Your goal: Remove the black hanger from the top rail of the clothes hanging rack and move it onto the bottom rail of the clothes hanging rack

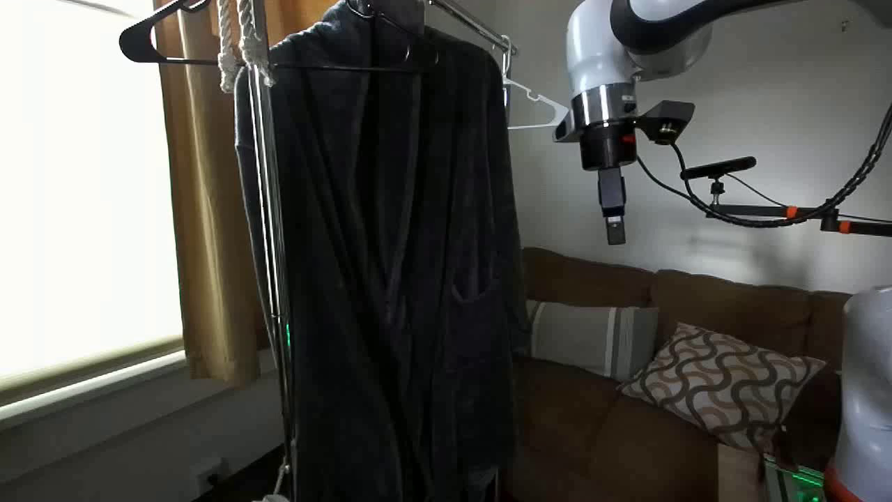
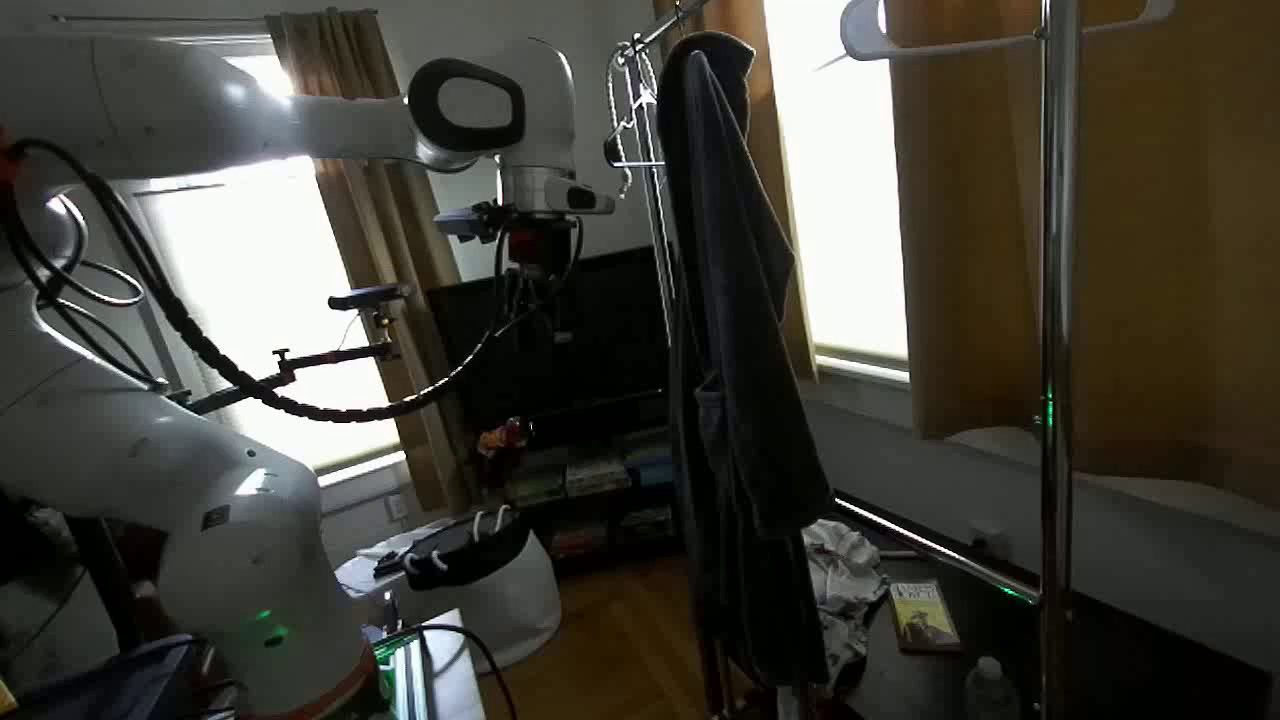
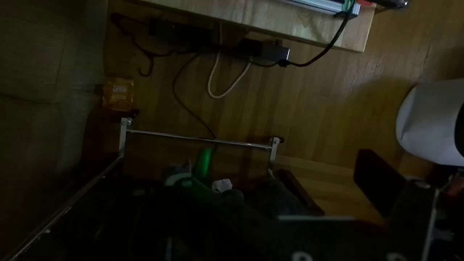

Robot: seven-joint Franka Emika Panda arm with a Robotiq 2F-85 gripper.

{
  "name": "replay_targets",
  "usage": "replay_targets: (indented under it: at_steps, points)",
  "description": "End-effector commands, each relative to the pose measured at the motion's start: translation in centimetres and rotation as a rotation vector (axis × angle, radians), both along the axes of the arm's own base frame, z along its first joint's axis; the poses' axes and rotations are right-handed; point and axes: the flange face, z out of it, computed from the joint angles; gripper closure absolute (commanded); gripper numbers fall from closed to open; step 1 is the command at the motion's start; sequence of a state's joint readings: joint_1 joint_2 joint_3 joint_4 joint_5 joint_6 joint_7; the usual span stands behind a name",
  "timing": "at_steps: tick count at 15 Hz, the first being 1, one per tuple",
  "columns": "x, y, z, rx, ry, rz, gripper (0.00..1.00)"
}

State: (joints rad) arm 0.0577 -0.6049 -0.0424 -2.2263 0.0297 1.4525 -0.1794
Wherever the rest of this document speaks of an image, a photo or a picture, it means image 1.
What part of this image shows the grey striped pillow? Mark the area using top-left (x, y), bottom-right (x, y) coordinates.
top-left (522, 296), bottom-right (664, 381)

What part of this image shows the brown sofa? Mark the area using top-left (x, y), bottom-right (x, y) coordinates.
top-left (505, 241), bottom-right (852, 502)

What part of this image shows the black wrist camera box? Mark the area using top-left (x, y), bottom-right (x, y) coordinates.
top-left (638, 96), bottom-right (698, 145)

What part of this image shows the green-lit control box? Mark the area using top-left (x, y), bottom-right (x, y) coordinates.
top-left (759, 452), bottom-right (830, 502)

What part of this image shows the brown wave-patterned pillow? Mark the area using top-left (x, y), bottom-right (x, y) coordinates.
top-left (620, 318), bottom-right (827, 456)

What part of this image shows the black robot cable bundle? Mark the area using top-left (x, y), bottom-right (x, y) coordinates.
top-left (634, 96), bottom-right (892, 230)

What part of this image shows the wide mustard curtain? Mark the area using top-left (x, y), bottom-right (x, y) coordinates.
top-left (150, 0), bottom-right (341, 384)

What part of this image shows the black clothes hanger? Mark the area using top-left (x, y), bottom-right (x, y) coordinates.
top-left (118, 0), bottom-right (434, 78)

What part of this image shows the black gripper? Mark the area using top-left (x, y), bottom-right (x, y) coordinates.
top-left (576, 123), bottom-right (641, 247)

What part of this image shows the dark bath robe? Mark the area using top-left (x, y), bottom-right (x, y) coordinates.
top-left (234, 0), bottom-right (532, 502)

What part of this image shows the white braided rope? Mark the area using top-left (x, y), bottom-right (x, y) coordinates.
top-left (214, 0), bottom-right (278, 95)

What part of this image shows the white plastic clothes hanger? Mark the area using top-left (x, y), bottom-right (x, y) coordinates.
top-left (497, 45), bottom-right (571, 133)

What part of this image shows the black stereo camera bar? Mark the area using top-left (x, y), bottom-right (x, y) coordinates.
top-left (678, 153), bottom-right (759, 183)

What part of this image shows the bright window blind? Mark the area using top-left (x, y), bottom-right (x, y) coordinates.
top-left (0, 0), bottom-right (186, 396)

